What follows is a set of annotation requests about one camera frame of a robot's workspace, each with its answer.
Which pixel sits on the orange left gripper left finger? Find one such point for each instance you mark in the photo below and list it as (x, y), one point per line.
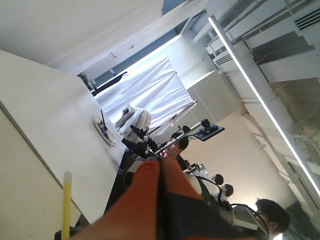
(134, 215)

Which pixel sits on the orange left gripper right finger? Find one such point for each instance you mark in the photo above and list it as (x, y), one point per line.
(186, 216)

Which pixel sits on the thin yellow-green strip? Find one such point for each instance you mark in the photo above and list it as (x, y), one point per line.
(66, 205)

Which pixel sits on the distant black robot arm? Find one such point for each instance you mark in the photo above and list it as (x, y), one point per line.
(161, 203)

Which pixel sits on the person in red shirt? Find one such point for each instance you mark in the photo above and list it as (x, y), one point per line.
(175, 151)

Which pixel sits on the person with black hair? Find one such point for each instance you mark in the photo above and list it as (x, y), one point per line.
(274, 216)

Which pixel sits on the plate with objects far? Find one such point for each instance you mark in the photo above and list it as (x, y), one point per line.
(102, 129)

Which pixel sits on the white backdrop cloth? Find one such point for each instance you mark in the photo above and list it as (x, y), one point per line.
(150, 96)

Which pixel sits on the long ceiling light strip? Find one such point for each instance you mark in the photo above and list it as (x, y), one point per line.
(248, 78)

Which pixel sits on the overhead camera mount plate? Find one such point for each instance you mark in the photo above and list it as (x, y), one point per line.
(207, 130)

